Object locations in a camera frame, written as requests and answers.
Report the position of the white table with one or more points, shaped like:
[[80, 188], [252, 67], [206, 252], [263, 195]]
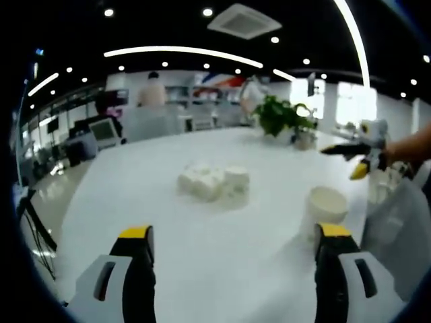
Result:
[[219, 262]]

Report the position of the white office chair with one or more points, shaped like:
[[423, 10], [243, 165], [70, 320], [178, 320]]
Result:
[[202, 121]]

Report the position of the white desktop monitor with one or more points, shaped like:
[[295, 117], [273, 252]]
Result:
[[104, 131]]

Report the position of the ceiling air conditioner unit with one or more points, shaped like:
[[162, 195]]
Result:
[[244, 20]]

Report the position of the group of round ceiling lights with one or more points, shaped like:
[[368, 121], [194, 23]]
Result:
[[207, 12]]

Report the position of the short ceiling light strip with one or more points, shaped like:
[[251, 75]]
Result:
[[42, 84]]

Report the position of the potted green plant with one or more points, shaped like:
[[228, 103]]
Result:
[[279, 116]]

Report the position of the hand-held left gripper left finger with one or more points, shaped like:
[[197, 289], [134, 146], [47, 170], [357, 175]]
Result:
[[111, 286]]

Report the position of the black tripod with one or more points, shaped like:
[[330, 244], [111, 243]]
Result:
[[35, 218]]

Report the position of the dark red monitor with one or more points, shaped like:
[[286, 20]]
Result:
[[118, 96]]

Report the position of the clear plastic bag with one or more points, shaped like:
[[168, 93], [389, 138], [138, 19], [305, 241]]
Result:
[[394, 235]]

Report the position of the long ceiling light strip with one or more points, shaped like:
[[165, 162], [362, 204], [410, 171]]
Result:
[[358, 40]]

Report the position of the pile of white paper cups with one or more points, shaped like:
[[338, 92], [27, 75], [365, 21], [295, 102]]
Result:
[[212, 185]]

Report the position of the curved ceiling light strip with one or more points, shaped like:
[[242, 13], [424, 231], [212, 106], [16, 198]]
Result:
[[183, 50]]

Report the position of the white paper cup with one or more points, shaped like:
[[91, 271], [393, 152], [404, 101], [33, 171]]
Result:
[[325, 205]]

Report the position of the grey office partition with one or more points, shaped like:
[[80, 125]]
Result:
[[151, 122]]

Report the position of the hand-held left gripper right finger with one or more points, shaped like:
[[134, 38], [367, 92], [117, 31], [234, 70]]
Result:
[[350, 286]]

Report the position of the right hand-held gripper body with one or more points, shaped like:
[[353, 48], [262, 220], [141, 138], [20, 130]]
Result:
[[373, 129]]

